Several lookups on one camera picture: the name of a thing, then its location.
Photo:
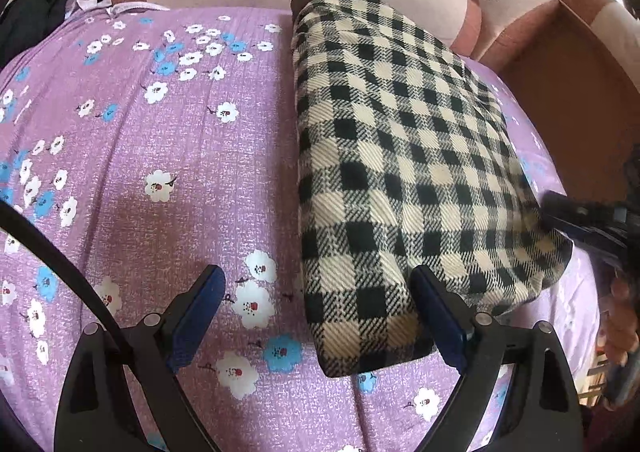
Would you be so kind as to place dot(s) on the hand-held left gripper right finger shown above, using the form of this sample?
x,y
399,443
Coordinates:
x,y
442,317

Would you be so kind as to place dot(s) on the black and cream checked coat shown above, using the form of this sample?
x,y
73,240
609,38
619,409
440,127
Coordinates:
x,y
400,157

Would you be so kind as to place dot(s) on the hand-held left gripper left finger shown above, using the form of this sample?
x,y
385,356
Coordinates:
x,y
200,312

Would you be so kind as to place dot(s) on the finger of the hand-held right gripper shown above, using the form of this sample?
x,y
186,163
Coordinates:
x,y
580,219

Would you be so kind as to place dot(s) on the lilac cloth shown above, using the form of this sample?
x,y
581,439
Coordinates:
x,y
140,7

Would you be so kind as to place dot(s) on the person's right hand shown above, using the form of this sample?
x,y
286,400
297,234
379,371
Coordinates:
x,y
622,322

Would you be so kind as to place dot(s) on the purple floral bedsheet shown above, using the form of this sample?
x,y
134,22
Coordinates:
x,y
175,157

